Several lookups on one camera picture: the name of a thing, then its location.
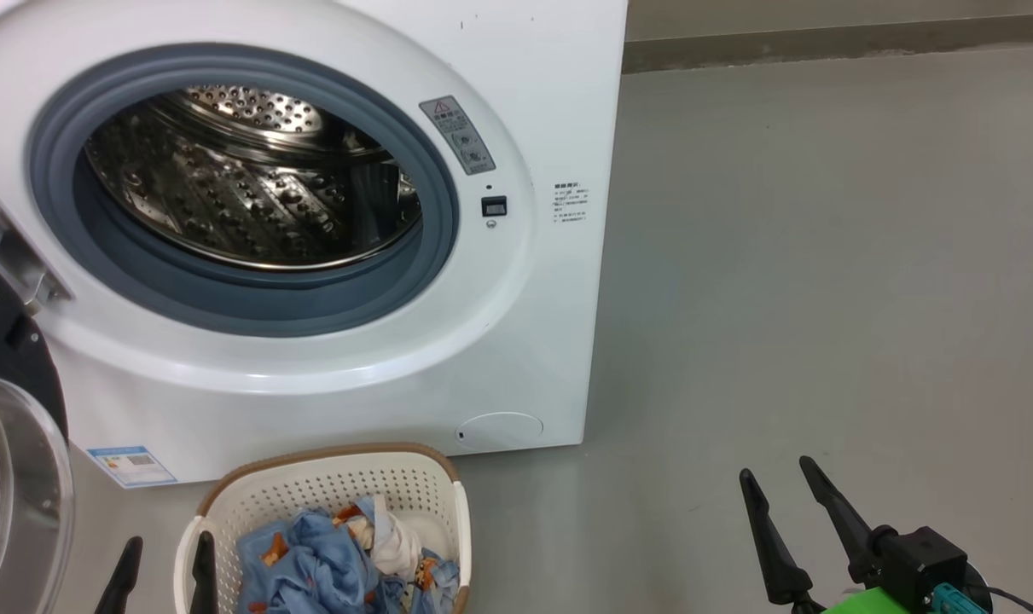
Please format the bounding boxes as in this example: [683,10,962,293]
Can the blue energy label sticker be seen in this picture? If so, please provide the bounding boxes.
[87,445,178,489]

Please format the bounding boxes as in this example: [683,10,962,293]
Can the black cable teal connector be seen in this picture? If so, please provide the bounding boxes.
[934,584,1033,614]

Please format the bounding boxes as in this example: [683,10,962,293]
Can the washing machine round door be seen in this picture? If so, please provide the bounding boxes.
[0,188,75,614]

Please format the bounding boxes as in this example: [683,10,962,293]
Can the round white filter cover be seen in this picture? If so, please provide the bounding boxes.
[456,412,544,450]

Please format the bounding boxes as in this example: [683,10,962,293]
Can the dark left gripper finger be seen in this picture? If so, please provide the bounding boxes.
[190,530,220,614]
[96,536,143,614]

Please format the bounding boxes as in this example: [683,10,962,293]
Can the grey warning sticker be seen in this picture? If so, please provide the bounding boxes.
[420,96,496,176]

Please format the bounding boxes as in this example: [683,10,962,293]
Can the blue patterned clothes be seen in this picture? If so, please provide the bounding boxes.
[236,503,461,614]

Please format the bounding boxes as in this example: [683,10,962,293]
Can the white front-load washing machine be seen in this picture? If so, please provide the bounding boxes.
[0,0,628,489]

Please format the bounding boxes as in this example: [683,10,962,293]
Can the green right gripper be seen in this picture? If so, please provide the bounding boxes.
[739,455,918,614]

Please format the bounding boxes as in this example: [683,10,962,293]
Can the cream perforated laundry basket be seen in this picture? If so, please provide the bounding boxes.
[173,443,473,614]

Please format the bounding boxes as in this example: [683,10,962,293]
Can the white cloth garment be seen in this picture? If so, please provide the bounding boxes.
[369,496,449,581]

